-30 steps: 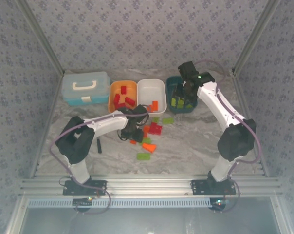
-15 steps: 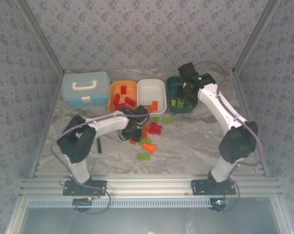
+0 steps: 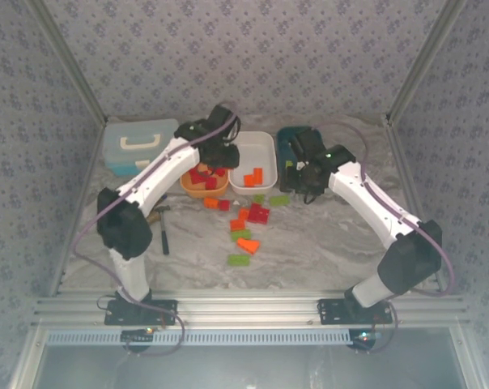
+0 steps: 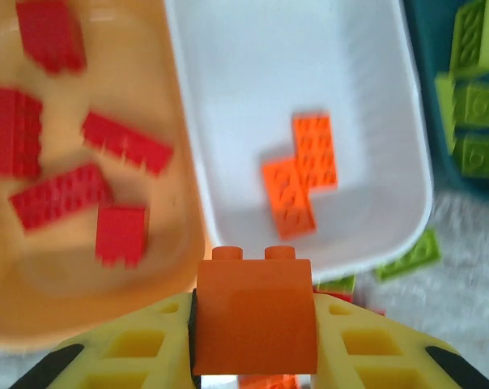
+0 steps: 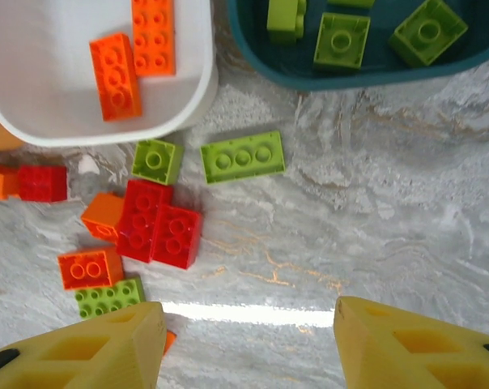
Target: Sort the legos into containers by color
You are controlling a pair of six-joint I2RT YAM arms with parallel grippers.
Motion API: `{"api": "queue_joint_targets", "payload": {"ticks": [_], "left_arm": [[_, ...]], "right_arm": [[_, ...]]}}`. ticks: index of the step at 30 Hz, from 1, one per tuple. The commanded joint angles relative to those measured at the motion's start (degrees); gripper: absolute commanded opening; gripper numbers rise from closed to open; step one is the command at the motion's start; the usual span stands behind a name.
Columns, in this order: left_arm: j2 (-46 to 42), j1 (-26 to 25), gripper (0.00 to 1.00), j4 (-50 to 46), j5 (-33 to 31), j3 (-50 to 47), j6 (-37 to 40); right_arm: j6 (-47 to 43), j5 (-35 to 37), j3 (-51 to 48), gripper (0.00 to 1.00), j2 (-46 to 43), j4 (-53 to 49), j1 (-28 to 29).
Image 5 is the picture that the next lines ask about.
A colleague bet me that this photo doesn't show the long green lego brick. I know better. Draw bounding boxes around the long green lego brick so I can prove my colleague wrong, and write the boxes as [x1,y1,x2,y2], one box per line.
[199,130,287,186]

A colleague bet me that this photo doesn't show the small orange lego brick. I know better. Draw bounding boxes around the small orange lego brick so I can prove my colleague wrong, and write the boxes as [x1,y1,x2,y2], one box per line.
[80,191,126,244]

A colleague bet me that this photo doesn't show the long red lego brick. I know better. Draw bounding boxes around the long red lego brick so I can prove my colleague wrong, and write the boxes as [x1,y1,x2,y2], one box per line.
[115,179,175,264]

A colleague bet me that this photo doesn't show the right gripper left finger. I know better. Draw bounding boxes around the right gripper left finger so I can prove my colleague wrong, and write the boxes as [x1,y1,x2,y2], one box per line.
[0,300,168,389]

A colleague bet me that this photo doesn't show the long orange lego brick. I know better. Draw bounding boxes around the long orange lego brick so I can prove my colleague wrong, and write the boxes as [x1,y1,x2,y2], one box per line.
[88,32,143,122]

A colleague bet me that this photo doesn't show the small green lego brick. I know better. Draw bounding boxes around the small green lego brick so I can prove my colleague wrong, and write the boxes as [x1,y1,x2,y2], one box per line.
[130,139,185,186]
[313,11,372,73]

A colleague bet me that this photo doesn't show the white plastic container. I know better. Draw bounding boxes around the white plastic container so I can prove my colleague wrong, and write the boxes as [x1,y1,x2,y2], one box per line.
[0,0,219,147]

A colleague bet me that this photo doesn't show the teal plastic container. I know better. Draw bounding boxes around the teal plastic container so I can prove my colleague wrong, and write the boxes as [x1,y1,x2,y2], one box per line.
[227,0,489,92]

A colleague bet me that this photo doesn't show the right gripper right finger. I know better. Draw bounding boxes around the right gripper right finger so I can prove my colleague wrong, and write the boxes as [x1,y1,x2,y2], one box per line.
[333,295,489,389]

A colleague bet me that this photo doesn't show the orange lego plate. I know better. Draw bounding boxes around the orange lego plate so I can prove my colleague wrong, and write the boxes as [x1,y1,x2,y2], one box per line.
[130,0,177,78]

